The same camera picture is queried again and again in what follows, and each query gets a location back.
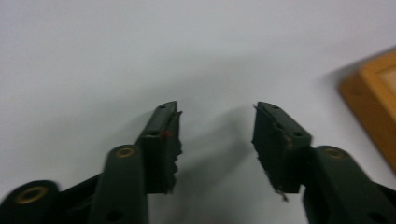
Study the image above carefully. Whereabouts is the wooden frame tray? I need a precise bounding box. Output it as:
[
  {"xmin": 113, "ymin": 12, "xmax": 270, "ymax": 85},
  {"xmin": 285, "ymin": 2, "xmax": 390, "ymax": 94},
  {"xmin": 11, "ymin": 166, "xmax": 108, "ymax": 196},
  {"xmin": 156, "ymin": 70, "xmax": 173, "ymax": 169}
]
[{"xmin": 338, "ymin": 46, "xmax": 396, "ymax": 175}]

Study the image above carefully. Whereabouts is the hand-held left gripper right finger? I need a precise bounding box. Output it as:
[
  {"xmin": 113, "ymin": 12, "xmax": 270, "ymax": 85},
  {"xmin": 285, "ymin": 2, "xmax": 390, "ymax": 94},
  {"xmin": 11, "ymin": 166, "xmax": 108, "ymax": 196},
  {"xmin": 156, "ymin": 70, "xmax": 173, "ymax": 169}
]
[{"xmin": 251, "ymin": 101, "xmax": 313, "ymax": 203}]

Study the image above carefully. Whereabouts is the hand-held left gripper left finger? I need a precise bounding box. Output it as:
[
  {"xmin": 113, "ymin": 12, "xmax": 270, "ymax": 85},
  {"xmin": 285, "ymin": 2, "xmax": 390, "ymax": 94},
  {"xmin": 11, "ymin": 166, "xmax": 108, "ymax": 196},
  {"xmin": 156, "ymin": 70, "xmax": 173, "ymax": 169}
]
[{"xmin": 136, "ymin": 101, "xmax": 183, "ymax": 195}]

